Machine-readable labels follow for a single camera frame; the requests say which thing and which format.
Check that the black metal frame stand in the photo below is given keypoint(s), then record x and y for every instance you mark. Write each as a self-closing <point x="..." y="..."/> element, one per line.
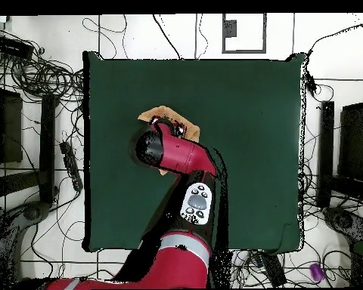
<point x="47" y="145"/>
<point x="326" y="151"/>

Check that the long black power strip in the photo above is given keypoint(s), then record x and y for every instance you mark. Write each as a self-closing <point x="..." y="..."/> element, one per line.
<point x="70" y="163"/>

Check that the black rectangular box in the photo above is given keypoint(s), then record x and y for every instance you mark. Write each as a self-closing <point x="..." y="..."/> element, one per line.
<point x="12" y="46"/>

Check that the grey square floor frame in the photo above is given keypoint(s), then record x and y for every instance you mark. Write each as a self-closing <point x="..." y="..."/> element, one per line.
<point x="243" y="51"/>

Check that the small black power adapter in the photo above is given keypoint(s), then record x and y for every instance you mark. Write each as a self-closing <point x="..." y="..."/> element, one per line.
<point x="311" y="84"/>

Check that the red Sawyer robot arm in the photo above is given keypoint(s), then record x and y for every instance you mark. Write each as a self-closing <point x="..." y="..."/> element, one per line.
<point x="181" y="154"/>

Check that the small dark grey box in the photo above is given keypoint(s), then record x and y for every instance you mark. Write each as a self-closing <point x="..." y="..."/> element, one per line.
<point x="230" y="28"/>

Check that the short black power strip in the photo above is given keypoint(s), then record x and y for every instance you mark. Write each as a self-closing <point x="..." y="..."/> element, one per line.
<point x="273" y="269"/>

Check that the grey stand base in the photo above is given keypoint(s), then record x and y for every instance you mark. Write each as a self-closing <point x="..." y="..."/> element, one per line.
<point x="33" y="211"/>
<point x="345" y="220"/>

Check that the dark green table cloth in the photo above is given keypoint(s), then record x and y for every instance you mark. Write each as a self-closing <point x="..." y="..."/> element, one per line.
<point x="230" y="120"/>

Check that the tan terry towel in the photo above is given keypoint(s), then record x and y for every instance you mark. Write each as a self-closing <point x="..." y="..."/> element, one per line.
<point x="163" y="111"/>

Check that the small purple object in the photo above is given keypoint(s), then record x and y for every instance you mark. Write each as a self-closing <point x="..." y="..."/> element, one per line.
<point x="317" y="272"/>

